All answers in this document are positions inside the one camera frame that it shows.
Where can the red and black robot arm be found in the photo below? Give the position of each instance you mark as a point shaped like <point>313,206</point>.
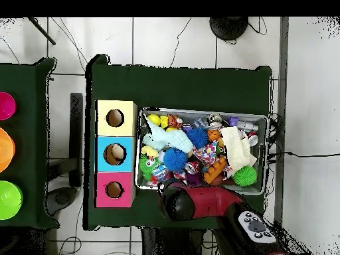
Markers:
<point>212,202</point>

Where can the shallow clear mesh bin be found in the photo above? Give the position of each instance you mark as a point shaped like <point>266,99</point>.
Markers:
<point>196,114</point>

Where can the wooden box with three holes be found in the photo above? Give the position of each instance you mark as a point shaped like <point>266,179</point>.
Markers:
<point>127,127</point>

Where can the light blue waffle cloth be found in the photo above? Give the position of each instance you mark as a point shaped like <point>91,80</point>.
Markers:
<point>175,140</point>

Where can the blue spiky rubber ball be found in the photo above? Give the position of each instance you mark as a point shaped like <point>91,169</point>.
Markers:
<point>175,159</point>
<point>198,138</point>

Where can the orange tiger plush toy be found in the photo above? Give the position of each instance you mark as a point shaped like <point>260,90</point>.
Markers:
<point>174,121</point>

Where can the yellow smooth ball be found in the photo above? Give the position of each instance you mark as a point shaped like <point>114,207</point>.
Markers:
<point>154,119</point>

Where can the green spiky monster toy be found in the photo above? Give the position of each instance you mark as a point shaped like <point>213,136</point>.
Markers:
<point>146,168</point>

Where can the purple knobbly ball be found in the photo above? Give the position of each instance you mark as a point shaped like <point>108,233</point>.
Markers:
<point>194,180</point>

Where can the dark green table cloth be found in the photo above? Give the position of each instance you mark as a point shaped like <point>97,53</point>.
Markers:
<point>172,87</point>
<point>29,79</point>

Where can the cream waffle cloth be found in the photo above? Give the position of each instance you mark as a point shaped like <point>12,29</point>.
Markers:
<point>236,146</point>

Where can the green spiky rubber ball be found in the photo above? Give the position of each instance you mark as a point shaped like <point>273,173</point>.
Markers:
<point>244,176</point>

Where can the black upright panel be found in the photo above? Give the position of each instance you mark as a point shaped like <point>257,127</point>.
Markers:
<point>76,138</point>

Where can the grey stand base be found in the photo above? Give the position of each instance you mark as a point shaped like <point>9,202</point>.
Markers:
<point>61,199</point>

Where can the black round stand base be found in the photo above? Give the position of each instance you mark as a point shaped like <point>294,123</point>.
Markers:
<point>228,28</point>

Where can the orange plastic bowl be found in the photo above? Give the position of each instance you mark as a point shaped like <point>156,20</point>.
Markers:
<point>5,150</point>

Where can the pink plastic bowl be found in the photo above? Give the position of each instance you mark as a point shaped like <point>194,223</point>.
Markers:
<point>6,106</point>

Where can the black pole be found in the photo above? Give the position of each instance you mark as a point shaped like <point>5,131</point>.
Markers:
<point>42,32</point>

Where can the green plastic bowl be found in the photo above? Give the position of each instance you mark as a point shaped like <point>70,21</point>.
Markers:
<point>9,200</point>

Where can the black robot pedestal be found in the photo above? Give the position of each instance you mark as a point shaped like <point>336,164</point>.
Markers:
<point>172,244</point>

